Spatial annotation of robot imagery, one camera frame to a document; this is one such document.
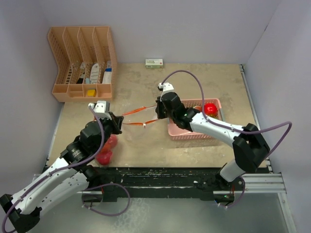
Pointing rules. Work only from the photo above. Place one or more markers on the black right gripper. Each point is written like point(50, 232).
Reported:
point(161, 114)

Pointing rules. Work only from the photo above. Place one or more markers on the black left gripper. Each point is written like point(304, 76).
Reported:
point(115, 122)

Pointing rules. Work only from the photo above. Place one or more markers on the pink red apple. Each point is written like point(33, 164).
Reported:
point(110, 143)

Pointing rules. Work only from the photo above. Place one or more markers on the peach with green leaf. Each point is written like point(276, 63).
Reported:
point(199, 108)

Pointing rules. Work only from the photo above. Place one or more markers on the clear zip bag orange zipper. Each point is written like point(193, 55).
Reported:
point(105, 155)

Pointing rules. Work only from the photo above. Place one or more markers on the large red apple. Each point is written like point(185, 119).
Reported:
point(210, 109)

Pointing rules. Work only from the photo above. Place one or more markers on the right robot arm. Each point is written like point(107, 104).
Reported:
point(249, 147)

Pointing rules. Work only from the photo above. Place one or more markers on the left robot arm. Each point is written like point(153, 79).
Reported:
point(70, 173)

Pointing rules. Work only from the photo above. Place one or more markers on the pink perforated plastic basket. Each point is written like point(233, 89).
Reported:
point(179, 134)

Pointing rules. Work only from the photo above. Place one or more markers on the yellow item in organizer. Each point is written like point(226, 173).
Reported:
point(91, 93)

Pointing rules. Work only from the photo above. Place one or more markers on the small green white box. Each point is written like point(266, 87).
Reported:
point(153, 63)

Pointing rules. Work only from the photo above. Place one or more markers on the blue white box in organizer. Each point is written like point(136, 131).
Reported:
point(107, 77)

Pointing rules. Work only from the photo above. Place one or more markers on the white bottle in organizer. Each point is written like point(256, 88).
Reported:
point(94, 74)

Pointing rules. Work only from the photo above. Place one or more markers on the orange desk file organizer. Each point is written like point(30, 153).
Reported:
point(76, 49)

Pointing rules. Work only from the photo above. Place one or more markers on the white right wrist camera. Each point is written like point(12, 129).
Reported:
point(165, 88)

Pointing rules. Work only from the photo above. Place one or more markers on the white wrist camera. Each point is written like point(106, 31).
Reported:
point(165, 88)
point(100, 107)

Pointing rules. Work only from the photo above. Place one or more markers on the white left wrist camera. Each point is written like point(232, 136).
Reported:
point(100, 107)

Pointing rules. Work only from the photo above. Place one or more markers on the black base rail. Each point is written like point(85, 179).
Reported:
point(161, 183)

